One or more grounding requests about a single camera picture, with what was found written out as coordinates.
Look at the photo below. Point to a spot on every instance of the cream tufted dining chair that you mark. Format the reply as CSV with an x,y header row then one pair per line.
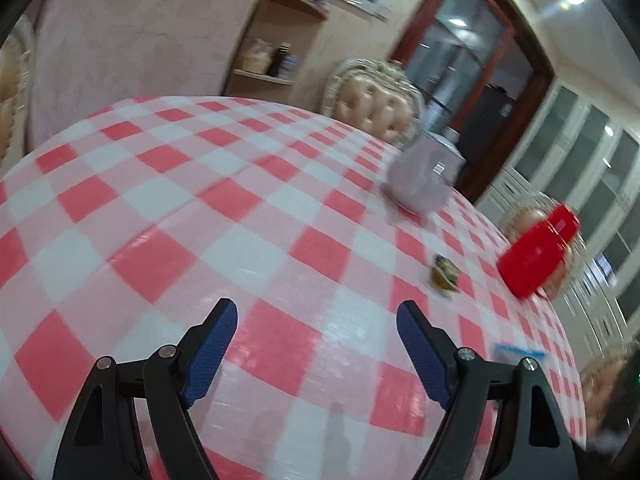
x,y
11,90
525,217
597,385

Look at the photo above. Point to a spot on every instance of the dark glass door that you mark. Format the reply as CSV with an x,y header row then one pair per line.
x,y
475,60

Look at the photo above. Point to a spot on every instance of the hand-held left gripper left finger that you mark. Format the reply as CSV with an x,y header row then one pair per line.
x,y
210,355

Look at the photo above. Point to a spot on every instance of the blue snack packet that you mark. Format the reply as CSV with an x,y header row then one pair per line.
x,y
517,352

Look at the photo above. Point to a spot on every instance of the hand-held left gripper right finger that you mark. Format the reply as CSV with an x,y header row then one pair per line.
x,y
422,355

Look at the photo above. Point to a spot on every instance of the beige tufted chair back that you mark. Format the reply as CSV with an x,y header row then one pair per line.
x,y
372,100

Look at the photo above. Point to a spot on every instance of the brown bottle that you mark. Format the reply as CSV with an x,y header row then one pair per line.
x,y
281,60

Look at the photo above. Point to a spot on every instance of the wooden corner shelf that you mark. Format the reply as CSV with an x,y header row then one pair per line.
x,y
287,15

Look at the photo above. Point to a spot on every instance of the white teapot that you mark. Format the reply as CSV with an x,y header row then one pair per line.
x,y
425,175

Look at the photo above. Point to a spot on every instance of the red thermos jug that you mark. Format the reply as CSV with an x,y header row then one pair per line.
x,y
540,255

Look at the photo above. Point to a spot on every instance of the plastic bag on shelf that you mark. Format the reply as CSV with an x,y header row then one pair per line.
x,y
255,55

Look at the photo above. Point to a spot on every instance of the small clear snack packet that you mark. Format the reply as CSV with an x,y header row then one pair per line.
x,y
445,275

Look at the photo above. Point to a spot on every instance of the red white checked tablecloth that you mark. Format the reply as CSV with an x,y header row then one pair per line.
x,y
200,210

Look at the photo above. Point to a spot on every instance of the white glass-front cabinet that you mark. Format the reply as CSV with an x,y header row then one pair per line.
x,y
575,160

